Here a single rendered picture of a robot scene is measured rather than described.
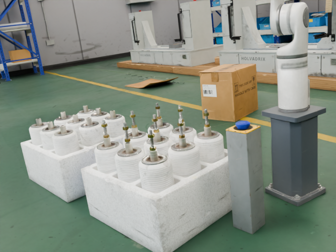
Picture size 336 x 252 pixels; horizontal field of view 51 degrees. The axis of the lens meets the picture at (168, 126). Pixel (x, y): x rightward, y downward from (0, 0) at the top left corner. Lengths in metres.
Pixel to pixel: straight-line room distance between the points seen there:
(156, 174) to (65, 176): 0.52
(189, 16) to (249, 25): 0.84
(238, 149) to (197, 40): 3.32
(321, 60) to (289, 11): 1.82
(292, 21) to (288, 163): 0.44
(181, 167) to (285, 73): 0.43
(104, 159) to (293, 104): 0.62
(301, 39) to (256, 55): 2.24
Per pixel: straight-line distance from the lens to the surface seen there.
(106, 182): 1.13
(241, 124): 1.00
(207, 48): 4.33
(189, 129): 1.25
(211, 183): 1.11
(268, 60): 3.29
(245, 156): 1.00
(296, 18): 1.14
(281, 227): 1.15
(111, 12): 7.67
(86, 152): 1.44
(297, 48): 1.15
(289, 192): 1.27
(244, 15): 3.70
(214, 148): 1.14
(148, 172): 0.99
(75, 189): 1.45
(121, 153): 1.11
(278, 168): 1.26
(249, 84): 2.29
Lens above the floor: 0.62
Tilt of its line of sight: 16 degrees down
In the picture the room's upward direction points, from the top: 7 degrees counter-clockwise
